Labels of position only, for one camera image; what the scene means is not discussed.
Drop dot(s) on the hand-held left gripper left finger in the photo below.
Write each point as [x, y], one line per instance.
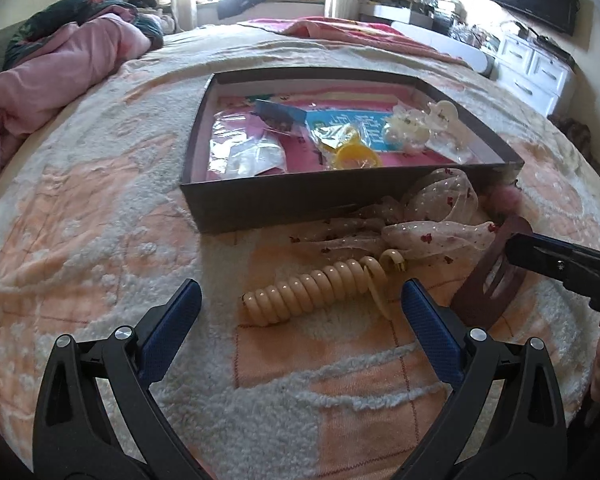
[172, 325]

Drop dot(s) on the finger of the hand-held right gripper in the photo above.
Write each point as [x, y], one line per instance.
[575, 272]
[555, 246]

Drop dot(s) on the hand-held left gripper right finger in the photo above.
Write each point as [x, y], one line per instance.
[430, 332]

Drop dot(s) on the dark cardboard box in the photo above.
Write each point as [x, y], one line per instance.
[290, 200]

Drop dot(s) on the cream hair clip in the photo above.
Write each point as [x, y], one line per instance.
[442, 115]

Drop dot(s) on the clear bag with white contents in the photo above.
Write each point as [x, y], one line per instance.
[250, 157]

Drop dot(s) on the yellow hair claw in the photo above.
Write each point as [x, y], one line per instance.
[352, 157]

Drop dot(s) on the white flower hair accessory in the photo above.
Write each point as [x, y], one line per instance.
[402, 130]

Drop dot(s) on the small clear plastic packet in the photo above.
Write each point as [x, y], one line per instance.
[332, 135]

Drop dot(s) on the blue packet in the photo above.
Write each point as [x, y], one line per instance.
[280, 116]

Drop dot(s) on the pink pompom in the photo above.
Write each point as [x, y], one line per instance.
[502, 200]

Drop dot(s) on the white polka dot ribbon bow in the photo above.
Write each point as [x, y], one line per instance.
[430, 230]

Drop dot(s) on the brown fuzzy cloth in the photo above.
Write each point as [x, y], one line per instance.
[580, 142]

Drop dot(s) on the white drawer cabinet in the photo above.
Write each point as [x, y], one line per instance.
[535, 72]

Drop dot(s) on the black set-top box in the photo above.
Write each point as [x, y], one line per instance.
[555, 45]

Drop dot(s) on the blue printed card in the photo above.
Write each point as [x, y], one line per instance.
[370, 122]

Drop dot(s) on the pink quilt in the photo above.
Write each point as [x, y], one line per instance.
[65, 70]

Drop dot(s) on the red patterned blanket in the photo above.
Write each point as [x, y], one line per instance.
[350, 35]

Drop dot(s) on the dark floral quilt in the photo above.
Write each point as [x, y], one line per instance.
[80, 7]

